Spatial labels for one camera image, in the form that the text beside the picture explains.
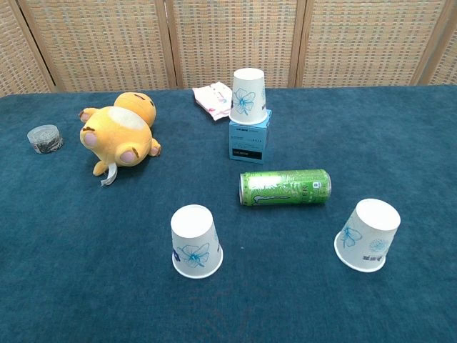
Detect white flower-print paper cup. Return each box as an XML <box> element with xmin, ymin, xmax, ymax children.
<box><xmin>170</xmin><ymin>204</ymin><xmax>224</xmax><ymax>280</ymax></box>
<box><xmin>228</xmin><ymin>67</ymin><xmax>268</xmax><ymax>125</ymax></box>
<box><xmin>333</xmin><ymin>198</ymin><xmax>402</xmax><ymax>274</ymax></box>

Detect light blue cardboard box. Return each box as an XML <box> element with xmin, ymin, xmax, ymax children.
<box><xmin>227</xmin><ymin>109</ymin><xmax>273</xmax><ymax>165</ymax></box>

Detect green drink can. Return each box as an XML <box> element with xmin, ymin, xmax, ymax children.
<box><xmin>238</xmin><ymin>168</ymin><xmax>333</xmax><ymax>207</ymax></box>

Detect pink white wipes packet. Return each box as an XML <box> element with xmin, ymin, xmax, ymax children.
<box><xmin>191</xmin><ymin>81</ymin><xmax>235</xmax><ymax>124</ymax></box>

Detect yellow plush toy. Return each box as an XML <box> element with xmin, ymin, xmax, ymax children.
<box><xmin>78</xmin><ymin>91</ymin><xmax>162</xmax><ymax>189</ymax></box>

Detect blue carpet table cover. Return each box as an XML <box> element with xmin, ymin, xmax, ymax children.
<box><xmin>0</xmin><ymin>84</ymin><xmax>457</xmax><ymax>343</ymax></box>

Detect woven wooden folding screen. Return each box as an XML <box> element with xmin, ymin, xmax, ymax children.
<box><xmin>0</xmin><ymin>0</ymin><xmax>457</xmax><ymax>98</ymax></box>

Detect clear round plastic container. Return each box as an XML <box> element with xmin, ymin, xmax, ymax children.
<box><xmin>26</xmin><ymin>124</ymin><xmax>64</xmax><ymax>155</ymax></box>

